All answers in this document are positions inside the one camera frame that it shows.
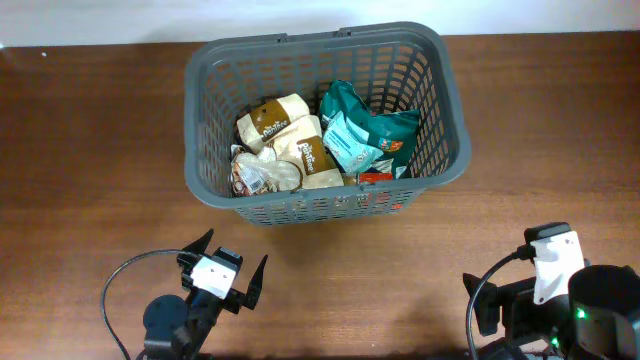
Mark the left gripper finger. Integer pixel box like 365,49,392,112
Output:
182,228,214,255
243,255,268,310

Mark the beige Pantree pouch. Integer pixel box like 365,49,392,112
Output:
229,93,311,197
266,115,344,189

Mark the red spaghetti packet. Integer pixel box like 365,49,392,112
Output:
342,172,393,186

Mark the light blue wipes packet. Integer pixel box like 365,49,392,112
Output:
323,112,383,175

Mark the green snack bag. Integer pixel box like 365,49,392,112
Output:
319,80,420,179

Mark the grey plastic shopping basket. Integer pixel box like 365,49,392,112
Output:
184,22,471,226

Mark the blue tissue box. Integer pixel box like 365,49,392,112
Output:
371,159,393,173

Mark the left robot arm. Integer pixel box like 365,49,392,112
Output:
138,230,268,360

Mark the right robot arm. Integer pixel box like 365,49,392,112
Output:
463,222,639,360

